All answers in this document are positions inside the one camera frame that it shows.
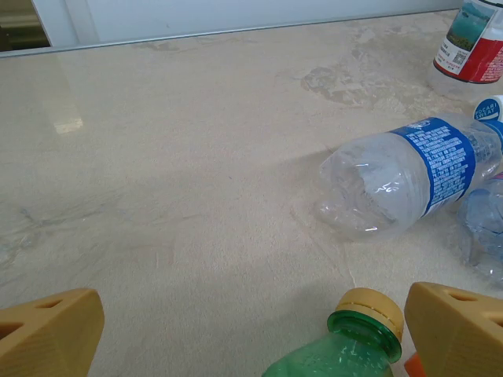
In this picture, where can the red orange label bottle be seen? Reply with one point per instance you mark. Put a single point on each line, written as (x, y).
(414, 367)

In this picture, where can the red label bottle red cap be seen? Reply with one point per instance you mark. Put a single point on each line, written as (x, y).
(467, 51)

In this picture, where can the aluminium table edge rail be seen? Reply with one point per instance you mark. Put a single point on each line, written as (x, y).
(157, 38)

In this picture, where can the clear bottle blue label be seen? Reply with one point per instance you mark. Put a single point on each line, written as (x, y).
(393, 188)

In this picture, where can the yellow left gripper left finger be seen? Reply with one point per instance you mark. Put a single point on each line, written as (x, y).
(47, 337)

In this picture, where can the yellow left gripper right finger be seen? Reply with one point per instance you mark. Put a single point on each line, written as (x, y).
(460, 337)

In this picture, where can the Pocari Sweat blue label bottle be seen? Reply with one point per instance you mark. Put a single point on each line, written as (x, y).
(487, 110)

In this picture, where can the white door frame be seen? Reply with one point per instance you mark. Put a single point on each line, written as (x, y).
(67, 19)

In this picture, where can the bluish clear bottle blue cap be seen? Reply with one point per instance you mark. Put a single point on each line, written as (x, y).
(485, 220)

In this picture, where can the green bottle yellow cap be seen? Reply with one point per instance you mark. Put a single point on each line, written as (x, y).
(346, 349)

